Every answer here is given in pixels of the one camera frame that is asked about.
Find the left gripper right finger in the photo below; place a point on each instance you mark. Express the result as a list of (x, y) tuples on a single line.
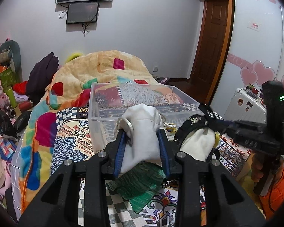
[(227, 203)]

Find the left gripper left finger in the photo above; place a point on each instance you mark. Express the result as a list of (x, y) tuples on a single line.
[(56, 204)]

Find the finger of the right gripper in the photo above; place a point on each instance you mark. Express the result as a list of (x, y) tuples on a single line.
[(241, 131)]

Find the black and cream sock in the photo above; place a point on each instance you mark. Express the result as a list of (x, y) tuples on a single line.
[(197, 138)]

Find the green knitted cloth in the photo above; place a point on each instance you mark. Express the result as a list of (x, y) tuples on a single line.
[(138, 185)]

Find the yellow patterned scarf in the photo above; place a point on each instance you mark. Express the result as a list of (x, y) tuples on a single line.
[(170, 127)]

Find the white drawstring pouch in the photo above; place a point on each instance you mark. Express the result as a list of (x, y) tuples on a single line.
[(141, 124)]

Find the clear plastic storage box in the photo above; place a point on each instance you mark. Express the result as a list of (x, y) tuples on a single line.
[(108, 102)]

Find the right hand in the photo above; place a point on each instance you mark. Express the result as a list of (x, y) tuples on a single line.
[(256, 167)]

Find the white hard suitcase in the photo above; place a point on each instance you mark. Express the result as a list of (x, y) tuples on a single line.
[(245, 105)]

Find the colourful patchwork bed sheet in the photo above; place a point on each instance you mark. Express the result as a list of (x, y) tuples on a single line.
[(78, 138)]

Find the brown wooden door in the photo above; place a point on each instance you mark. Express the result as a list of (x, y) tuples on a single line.
[(212, 49)]

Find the beige colourful patch quilt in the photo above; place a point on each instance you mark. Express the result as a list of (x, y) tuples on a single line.
[(70, 87)]

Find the pink rabbit toy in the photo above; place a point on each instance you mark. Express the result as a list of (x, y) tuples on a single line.
[(4, 99)]

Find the dark purple garment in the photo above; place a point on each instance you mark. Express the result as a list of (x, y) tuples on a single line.
[(40, 77)]

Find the green cardboard box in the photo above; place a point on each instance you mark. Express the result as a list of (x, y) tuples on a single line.
[(9, 78)]

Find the grey green plush toy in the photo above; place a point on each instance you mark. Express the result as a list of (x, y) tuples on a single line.
[(10, 55)]

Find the small black wall monitor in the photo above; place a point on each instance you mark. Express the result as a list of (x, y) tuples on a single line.
[(83, 12)]

